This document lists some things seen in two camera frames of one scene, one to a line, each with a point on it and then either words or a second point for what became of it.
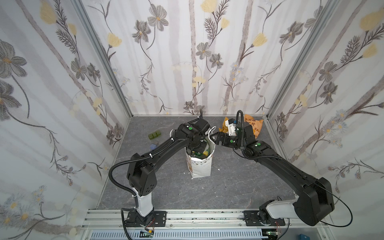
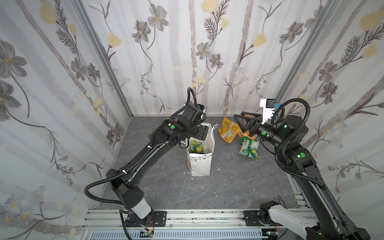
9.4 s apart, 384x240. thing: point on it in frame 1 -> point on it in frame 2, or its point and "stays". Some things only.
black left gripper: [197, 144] -> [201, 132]
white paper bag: [202, 167] stays
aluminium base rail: [116, 220] stays
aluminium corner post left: [90, 30] stays
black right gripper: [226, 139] -> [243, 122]
